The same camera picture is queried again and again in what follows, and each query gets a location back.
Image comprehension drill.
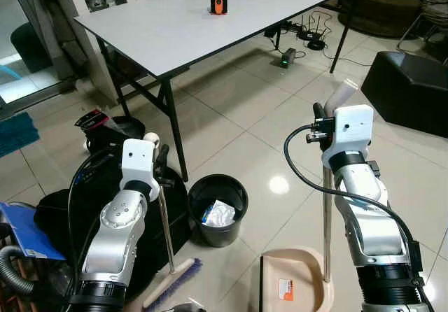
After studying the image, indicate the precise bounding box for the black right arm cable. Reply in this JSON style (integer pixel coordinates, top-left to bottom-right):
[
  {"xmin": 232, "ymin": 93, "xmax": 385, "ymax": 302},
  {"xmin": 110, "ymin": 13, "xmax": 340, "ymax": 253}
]
[{"xmin": 283, "ymin": 124, "xmax": 422, "ymax": 274}]

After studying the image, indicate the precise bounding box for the grey ribbed hose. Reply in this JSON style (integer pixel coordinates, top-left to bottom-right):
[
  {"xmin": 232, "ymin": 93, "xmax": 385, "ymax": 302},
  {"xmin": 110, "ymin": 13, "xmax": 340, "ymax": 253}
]
[{"xmin": 0, "ymin": 245, "xmax": 37, "ymax": 300}]

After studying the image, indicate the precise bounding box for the teal floor mat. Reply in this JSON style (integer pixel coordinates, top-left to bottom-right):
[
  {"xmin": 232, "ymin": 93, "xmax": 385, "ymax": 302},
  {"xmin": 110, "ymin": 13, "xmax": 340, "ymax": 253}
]
[{"xmin": 0, "ymin": 112, "xmax": 41, "ymax": 158}]

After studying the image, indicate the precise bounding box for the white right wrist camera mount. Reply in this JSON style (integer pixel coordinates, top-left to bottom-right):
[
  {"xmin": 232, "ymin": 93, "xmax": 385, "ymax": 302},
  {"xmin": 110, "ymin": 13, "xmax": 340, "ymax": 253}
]
[{"xmin": 322, "ymin": 104, "xmax": 375, "ymax": 170}]

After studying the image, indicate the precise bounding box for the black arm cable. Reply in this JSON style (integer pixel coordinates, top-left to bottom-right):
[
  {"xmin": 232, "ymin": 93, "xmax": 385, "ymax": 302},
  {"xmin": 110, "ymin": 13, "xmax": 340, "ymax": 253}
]
[
  {"xmin": 66, "ymin": 148, "xmax": 127, "ymax": 307},
  {"xmin": 283, "ymin": 124, "xmax": 422, "ymax": 274}
]

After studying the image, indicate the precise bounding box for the orange and black device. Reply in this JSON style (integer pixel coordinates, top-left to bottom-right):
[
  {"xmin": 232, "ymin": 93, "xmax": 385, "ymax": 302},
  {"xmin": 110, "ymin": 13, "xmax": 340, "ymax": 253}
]
[{"xmin": 209, "ymin": 0, "xmax": 230, "ymax": 15}]

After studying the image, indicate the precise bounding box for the crumpled white plastic bag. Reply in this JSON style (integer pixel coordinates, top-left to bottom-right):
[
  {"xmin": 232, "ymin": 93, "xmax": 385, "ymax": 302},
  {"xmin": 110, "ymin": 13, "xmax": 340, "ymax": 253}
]
[{"xmin": 201, "ymin": 200, "xmax": 237, "ymax": 228}]

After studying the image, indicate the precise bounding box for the broom with purple bristles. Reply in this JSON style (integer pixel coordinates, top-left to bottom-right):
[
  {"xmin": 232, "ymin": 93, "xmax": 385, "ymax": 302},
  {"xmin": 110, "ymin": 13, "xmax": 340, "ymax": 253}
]
[{"xmin": 142, "ymin": 133, "xmax": 204, "ymax": 311}]

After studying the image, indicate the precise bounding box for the black round waste bin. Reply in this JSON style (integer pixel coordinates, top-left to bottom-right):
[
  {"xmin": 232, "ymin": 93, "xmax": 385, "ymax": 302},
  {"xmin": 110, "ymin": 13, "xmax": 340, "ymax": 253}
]
[{"xmin": 188, "ymin": 174, "xmax": 250, "ymax": 249}]

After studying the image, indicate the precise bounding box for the small box with green light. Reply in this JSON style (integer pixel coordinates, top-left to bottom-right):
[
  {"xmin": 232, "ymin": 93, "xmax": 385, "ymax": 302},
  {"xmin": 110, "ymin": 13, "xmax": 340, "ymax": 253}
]
[{"xmin": 279, "ymin": 48, "xmax": 298, "ymax": 69}]

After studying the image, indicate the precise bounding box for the large black cloth bag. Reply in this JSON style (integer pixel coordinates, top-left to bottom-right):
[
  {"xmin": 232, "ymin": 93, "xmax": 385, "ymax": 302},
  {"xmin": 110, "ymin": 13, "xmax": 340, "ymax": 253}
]
[{"xmin": 34, "ymin": 159, "xmax": 191, "ymax": 300}]

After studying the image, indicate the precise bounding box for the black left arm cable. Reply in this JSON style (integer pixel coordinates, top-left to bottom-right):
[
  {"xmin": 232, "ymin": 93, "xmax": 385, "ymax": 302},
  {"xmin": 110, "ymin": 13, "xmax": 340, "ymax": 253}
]
[{"xmin": 66, "ymin": 148, "xmax": 127, "ymax": 307}]

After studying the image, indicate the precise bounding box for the beige long-handled dustpan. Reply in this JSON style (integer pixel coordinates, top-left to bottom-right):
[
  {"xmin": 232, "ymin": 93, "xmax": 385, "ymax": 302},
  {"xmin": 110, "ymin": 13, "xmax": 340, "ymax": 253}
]
[{"xmin": 259, "ymin": 78, "xmax": 360, "ymax": 312}]

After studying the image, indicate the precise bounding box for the round brown pouf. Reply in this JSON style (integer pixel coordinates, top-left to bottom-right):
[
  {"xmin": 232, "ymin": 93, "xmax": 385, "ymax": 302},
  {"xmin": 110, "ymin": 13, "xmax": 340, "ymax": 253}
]
[{"xmin": 338, "ymin": 0, "xmax": 424, "ymax": 39}]

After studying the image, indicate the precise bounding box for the black router with antennas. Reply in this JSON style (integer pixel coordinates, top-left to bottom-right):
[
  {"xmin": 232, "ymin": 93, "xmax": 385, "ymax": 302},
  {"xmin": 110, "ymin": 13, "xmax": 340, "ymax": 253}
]
[{"xmin": 297, "ymin": 15, "xmax": 332, "ymax": 52}]

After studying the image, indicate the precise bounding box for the grey folding table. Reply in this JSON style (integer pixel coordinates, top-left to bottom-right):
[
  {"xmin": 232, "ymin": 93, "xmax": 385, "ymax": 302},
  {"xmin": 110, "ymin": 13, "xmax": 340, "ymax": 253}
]
[{"xmin": 73, "ymin": 0, "xmax": 379, "ymax": 182}]

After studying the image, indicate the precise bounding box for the blue folder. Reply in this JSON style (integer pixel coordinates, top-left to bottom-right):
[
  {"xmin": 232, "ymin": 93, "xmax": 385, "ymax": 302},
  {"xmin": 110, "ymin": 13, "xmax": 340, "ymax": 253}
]
[{"xmin": 0, "ymin": 201, "xmax": 66, "ymax": 262}]

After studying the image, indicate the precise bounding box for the red and black package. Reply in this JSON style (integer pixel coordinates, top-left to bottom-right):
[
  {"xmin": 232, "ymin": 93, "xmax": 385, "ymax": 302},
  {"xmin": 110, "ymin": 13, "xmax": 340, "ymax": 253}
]
[{"xmin": 76, "ymin": 110, "xmax": 112, "ymax": 133}]

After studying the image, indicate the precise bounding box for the black leather ottoman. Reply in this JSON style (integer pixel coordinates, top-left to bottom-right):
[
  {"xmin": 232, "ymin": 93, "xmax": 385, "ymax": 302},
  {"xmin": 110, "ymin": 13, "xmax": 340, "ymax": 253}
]
[{"xmin": 360, "ymin": 50, "xmax": 448, "ymax": 139}]

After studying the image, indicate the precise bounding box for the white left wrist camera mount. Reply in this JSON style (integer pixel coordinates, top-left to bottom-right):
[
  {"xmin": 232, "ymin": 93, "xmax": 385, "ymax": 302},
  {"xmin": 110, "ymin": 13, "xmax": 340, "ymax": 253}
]
[{"xmin": 120, "ymin": 139, "xmax": 161, "ymax": 202}]

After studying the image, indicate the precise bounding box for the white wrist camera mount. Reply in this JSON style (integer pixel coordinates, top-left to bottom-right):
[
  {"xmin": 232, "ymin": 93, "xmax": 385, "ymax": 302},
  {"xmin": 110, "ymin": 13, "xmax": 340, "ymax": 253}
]
[
  {"xmin": 120, "ymin": 139, "xmax": 161, "ymax": 202},
  {"xmin": 322, "ymin": 104, "xmax": 375, "ymax": 170}
]

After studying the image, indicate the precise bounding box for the black power strip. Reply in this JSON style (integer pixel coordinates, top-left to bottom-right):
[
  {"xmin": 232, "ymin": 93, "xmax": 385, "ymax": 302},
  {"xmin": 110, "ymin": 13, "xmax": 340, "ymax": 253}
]
[{"xmin": 264, "ymin": 21, "xmax": 299, "ymax": 41}]

